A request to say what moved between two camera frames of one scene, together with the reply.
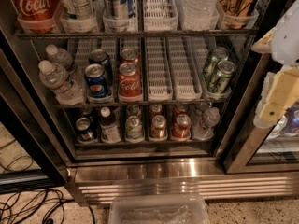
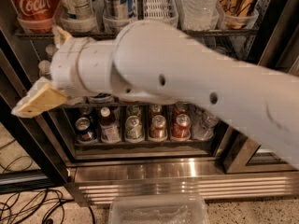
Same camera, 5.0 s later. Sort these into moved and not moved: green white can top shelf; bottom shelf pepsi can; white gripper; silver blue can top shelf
Moved: white gripper
Not moved: bottom shelf pepsi can; green white can top shelf; silver blue can top shelf
